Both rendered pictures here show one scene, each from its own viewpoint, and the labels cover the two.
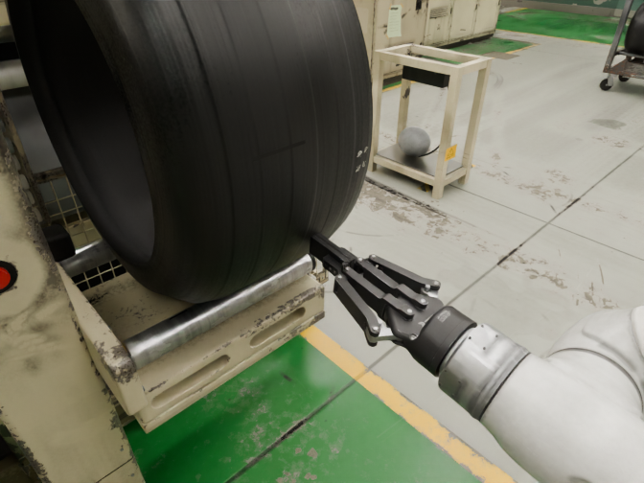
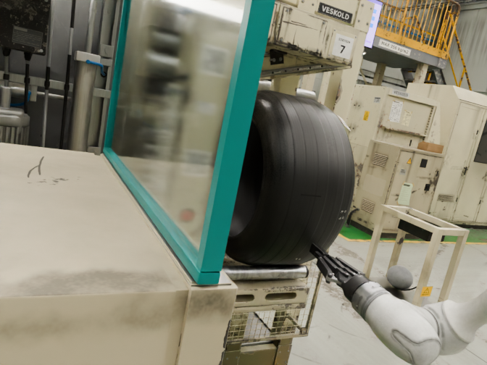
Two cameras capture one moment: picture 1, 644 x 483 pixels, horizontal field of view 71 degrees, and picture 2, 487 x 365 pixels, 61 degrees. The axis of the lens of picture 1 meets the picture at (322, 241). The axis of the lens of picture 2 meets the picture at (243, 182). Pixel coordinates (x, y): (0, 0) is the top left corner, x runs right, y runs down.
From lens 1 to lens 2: 0.69 m
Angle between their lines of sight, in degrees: 27
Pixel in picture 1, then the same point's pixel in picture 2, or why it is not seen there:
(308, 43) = (331, 164)
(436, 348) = (354, 285)
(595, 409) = (408, 309)
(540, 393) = (388, 300)
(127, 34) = (275, 145)
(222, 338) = (254, 287)
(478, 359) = (369, 289)
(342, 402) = not seen: outside the picture
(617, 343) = (434, 308)
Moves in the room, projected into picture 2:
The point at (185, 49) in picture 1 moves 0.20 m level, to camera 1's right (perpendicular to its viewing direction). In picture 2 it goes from (290, 153) to (364, 170)
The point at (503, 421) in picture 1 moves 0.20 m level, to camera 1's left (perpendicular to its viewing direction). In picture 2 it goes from (372, 311) to (288, 284)
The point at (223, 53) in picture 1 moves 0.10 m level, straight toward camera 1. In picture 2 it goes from (302, 158) to (304, 162)
